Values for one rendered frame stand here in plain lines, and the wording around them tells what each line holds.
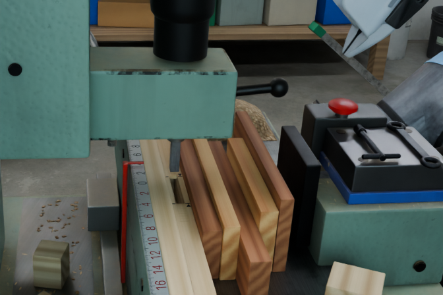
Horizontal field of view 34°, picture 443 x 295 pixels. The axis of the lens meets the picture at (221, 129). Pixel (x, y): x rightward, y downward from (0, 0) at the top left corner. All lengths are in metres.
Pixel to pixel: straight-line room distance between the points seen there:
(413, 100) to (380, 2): 0.76
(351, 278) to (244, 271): 0.09
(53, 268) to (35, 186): 1.86
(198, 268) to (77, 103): 0.17
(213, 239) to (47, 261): 0.23
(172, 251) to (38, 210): 0.38
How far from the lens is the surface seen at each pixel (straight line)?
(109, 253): 0.84
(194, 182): 0.71
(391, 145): 0.72
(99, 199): 0.88
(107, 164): 2.79
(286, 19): 3.82
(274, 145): 0.92
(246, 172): 0.70
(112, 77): 0.65
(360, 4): 0.69
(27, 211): 0.96
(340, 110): 0.73
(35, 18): 0.60
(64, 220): 0.93
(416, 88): 1.46
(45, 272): 0.81
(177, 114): 0.67
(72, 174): 2.72
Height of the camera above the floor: 1.29
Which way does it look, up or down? 24 degrees down
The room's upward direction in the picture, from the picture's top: 5 degrees clockwise
